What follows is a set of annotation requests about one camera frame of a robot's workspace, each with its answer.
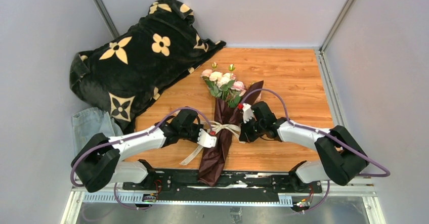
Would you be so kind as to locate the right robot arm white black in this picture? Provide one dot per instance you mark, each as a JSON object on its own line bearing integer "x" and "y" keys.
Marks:
{"x": 340, "y": 156}

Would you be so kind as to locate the light blue denim cloth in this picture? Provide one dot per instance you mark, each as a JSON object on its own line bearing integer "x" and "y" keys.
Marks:
{"x": 89, "y": 122}

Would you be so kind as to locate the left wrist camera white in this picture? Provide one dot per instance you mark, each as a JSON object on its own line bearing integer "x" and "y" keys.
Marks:
{"x": 206, "y": 140}

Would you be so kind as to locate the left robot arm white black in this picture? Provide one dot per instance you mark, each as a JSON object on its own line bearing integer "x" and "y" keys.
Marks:
{"x": 102, "y": 160}

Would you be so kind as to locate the dark red wrapping paper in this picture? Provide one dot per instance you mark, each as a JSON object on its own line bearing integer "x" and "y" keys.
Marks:
{"x": 213, "y": 159}

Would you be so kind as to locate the aluminium frame rail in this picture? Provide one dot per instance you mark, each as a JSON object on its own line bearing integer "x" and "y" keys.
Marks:
{"x": 357, "y": 202}

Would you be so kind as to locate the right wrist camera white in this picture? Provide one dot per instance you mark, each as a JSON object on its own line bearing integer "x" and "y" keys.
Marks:
{"x": 247, "y": 112}

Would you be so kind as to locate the black blanket cream flowers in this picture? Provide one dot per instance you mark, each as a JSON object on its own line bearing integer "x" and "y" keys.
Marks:
{"x": 127, "y": 75}

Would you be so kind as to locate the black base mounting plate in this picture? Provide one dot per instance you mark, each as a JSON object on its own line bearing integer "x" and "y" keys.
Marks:
{"x": 232, "y": 186}

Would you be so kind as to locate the cream ribbon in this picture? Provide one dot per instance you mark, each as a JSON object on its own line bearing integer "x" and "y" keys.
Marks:
{"x": 217, "y": 127}

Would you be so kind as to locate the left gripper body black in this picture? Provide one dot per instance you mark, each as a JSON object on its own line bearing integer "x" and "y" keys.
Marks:
{"x": 196, "y": 133}

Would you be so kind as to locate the pink fake flower stem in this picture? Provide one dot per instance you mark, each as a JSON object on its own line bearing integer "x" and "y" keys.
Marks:
{"x": 207, "y": 72}
{"x": 235, "y": 94}

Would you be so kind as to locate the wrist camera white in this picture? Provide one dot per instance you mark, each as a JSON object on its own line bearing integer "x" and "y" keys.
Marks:
{"x": 247, "y": 112}
{"x": 206, "y": 140}

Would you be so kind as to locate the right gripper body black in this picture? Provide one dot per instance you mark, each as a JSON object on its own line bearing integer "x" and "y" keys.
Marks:
{"x": 249, "y": 131}

